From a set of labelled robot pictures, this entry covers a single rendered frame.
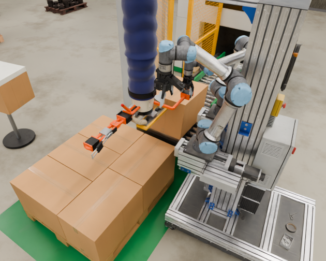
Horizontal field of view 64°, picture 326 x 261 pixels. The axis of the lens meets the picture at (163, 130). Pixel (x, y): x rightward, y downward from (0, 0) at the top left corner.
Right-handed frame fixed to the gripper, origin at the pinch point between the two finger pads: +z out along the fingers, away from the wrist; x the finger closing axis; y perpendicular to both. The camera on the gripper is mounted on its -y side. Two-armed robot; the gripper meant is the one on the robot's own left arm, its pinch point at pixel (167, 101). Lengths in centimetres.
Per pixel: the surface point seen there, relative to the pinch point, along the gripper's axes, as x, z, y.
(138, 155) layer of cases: -36, 98, 45
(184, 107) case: -74, 54, 15
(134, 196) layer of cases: 7, 98, 23
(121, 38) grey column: -148, 34, 135
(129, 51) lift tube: -26, -13, 42
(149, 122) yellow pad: -27, 44, 27
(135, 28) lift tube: -26, -29, 36
